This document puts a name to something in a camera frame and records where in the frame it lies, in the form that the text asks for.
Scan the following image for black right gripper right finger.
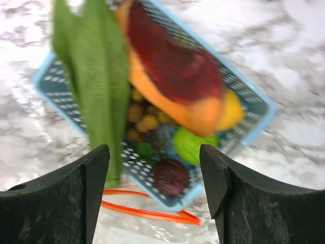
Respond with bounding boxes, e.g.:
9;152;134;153
200;144;324;243

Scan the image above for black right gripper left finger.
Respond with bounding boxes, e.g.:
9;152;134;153
1;145;110;243

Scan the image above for clear zip bag orange zipper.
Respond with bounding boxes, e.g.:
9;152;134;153
93;189;219;243

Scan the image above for green leafy vegetable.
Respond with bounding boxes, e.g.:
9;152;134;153
52;1;130;189

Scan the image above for dark red plum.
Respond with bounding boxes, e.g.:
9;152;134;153
153;159;189;197

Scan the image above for green wrinkled ball fruit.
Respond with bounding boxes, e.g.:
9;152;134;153
173;127;219;165

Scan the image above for yellow lemon fruit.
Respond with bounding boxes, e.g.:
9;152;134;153
216;89;245;131

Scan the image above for light blue perforated plastic basket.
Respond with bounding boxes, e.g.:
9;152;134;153
32;0;277;212

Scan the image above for brown nugget cluster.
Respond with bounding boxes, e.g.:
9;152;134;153
125;87;179;143

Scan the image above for red and orange meat slab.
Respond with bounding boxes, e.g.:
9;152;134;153
115;1;224;137

